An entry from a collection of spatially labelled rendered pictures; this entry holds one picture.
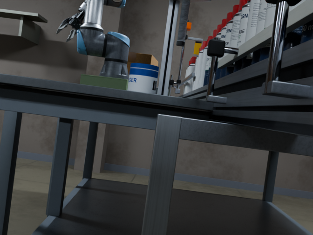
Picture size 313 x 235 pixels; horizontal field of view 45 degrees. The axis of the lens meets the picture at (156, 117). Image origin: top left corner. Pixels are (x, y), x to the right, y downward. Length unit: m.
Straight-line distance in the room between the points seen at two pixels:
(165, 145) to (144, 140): 3.96
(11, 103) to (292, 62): 0.67
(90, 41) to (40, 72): 2.98
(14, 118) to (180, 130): 1.28
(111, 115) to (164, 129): 0.28
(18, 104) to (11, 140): 0.92
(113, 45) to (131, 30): 2.77
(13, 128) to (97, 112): 0.98
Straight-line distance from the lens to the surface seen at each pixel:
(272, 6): 0.65
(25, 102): 0.92
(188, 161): 4.60
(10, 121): 1.83
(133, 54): 2.33
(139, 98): 0.84
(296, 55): 0.41
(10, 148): 1.84
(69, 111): 0.90
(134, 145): 4.60
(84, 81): 1.86
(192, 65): 1.93
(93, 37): 1.92
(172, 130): 0.62
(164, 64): 1.71
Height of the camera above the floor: 0.80
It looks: 1 degrees down
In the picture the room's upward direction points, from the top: 8 degrees clockwise
